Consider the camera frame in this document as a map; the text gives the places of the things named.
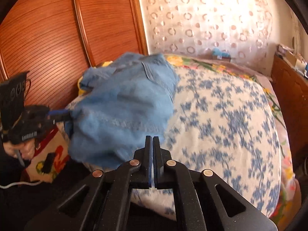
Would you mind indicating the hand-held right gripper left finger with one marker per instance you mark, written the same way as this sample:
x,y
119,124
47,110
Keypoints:
x,y
149,168

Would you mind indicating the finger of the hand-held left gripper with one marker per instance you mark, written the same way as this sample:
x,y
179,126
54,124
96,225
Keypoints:
x,y
59,112
60,118

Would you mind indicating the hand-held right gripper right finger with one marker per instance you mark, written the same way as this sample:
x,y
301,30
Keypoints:
x,y
157,168

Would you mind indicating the blue denim pants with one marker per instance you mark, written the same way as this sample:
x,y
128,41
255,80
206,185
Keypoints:
x,y
115,130
144,65

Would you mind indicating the person's left hand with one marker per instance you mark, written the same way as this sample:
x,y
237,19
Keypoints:
x,y
26,149

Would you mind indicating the patterned floor rug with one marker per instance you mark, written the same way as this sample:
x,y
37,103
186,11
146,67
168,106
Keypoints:
x,y
48,149

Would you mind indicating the wooden louvred wardrobe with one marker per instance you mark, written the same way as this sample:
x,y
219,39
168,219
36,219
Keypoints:
x,y
60,41

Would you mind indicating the white blue-floral bedsheet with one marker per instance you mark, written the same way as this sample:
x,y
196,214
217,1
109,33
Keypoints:
x,y
216,125

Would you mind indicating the small cardboard box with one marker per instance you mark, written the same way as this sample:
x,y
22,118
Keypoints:
x,y
222,58

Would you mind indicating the wooden cabinet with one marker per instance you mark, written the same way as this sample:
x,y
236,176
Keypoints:
x,y
288,101

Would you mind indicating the sheer circle-pattern curtain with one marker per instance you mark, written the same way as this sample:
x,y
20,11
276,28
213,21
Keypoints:
x,y
204,16

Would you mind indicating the open cardboard box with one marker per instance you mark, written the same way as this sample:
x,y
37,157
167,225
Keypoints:
x,y
291,58

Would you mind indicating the pile of papers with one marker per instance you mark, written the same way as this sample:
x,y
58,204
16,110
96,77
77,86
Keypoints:
x,y
284,49

